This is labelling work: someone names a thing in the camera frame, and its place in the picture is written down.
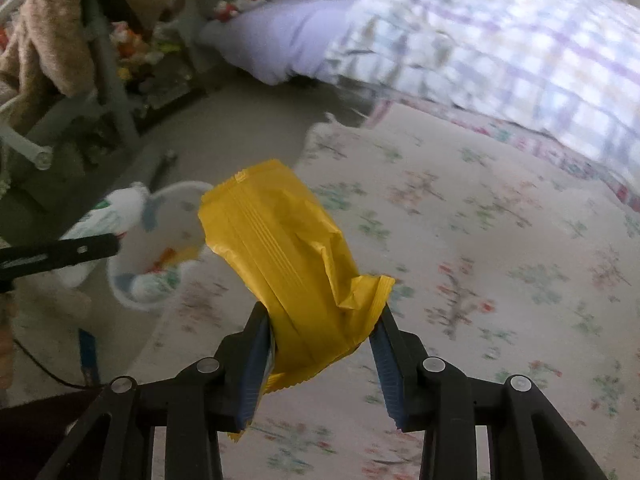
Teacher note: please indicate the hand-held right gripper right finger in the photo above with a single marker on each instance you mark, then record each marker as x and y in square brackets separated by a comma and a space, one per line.
[390, 375]

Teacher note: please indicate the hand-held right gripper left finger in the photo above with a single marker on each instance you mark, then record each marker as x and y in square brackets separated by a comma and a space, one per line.
[252, 380]

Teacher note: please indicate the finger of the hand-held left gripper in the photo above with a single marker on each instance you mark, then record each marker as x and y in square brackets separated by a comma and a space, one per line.
[65, 252]

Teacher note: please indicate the white green plastic bottle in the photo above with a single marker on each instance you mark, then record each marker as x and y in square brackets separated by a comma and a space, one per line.
[115, 215]

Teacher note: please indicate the white waste bin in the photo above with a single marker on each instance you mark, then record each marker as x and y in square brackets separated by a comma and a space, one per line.
[170, 210]

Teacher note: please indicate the yellow snack wrapper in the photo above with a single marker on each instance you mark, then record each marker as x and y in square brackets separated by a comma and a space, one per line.
[280, 260]

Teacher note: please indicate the blue flat strip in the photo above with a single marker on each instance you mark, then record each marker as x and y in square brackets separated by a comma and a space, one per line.
[87, 355]

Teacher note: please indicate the floral bed sheet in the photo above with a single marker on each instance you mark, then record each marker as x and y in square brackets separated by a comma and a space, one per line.
[500, 260]

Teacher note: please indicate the pile of colourful small toys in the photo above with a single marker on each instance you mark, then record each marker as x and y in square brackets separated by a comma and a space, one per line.
[135, 50]

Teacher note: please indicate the brown plush toy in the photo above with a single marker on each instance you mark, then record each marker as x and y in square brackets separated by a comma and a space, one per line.
[50, 35]

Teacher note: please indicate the red white small plush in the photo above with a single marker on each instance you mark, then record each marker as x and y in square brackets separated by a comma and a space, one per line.
[237, 5]

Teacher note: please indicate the lavender pillow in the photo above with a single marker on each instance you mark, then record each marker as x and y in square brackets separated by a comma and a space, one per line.
[285, 35]

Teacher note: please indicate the plaid purple white pillow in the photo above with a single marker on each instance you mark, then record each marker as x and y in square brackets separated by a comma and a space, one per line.
[500, 45]

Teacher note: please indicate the grey metal frame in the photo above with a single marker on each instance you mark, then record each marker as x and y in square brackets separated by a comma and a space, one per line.
[107, 75]

